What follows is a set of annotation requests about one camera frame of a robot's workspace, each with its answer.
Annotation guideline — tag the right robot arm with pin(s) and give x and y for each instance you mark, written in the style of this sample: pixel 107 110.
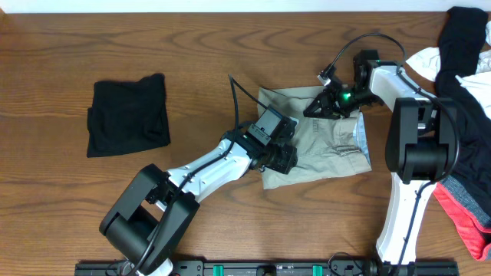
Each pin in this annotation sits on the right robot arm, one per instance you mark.
pixel 423 145

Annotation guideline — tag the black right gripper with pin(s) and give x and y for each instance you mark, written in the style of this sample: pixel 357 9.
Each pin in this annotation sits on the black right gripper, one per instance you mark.
pixel 334 101

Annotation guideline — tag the grey red trimmed garment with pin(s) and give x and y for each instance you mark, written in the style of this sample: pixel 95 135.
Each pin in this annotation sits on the grey red trimmed garment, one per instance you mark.
pixel 471 222

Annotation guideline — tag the khaki green shorts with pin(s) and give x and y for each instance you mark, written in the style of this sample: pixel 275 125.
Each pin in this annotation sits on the khaki green shorts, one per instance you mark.
pixel 325 148

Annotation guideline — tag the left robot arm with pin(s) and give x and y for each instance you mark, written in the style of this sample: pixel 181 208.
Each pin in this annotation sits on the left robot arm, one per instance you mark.
pixel 150 217

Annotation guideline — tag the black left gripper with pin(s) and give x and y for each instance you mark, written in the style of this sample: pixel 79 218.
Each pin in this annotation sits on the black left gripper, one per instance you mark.
pixel 282 158

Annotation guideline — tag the black folded garment left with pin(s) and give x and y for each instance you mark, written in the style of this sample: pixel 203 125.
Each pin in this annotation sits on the black folded garment left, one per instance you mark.
pixel 128 117

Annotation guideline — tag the black garment right pile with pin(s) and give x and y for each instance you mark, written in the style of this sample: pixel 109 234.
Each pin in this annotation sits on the black garment right pile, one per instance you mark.
pixel 460 43

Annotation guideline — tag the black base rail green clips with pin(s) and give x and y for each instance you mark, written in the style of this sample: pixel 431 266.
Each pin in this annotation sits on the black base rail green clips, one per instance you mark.
pixel 336 266

